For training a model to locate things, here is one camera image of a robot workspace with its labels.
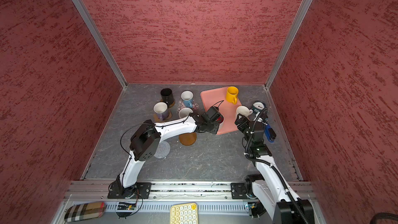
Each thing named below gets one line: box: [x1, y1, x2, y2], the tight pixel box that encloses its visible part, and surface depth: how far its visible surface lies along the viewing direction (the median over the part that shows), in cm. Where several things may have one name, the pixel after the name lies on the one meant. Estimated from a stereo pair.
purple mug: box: [152, 101, 169, 121], surface depth 99 cm
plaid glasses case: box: [64, 201, 106, 222], surface depth 68 cm
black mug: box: [160, 88, 175, 108], surface depth 105 cm
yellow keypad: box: [169, 202, 199, 224], surface depth 68 cm
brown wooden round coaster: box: [178, 132, 197, 146], surface depth 93 cm
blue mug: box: [180, 90, 194, 109], surface depth 103 cm
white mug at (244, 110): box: [236, 105, 254, 117], surface depth 97 cm
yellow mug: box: [225, 86, 239, 105], surface depth 106 cm
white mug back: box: [178, 107, 194, 119], surface depth 97 cm
